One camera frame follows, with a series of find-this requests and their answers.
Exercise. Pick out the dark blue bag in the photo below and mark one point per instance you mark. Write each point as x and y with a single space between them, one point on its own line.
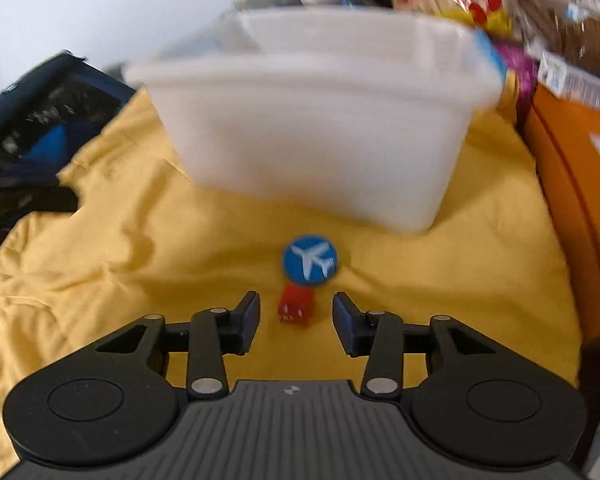
30 135

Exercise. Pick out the white plastic bin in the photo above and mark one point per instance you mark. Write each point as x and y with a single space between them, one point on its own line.
320 135

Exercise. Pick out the small red building block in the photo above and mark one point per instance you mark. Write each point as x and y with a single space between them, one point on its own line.
295 305

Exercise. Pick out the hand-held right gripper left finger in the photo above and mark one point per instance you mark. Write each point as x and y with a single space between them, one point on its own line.
250 320

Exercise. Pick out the yellow blanket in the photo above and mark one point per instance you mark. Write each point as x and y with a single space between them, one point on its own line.
130 260

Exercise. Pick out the white printed packet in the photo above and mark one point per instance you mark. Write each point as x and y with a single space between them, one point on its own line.
575 82

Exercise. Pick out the orange box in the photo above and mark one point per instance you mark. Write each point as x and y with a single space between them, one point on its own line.
580 185

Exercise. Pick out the blue round airplane sign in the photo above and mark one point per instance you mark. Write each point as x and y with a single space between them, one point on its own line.
310 260

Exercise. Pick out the pink shiny object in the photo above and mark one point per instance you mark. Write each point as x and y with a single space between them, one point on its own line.
517 75

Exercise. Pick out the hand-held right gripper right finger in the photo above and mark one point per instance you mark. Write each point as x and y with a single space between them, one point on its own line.
341 325

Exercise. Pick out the brown woven bag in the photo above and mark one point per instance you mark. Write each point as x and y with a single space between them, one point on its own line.
580 20

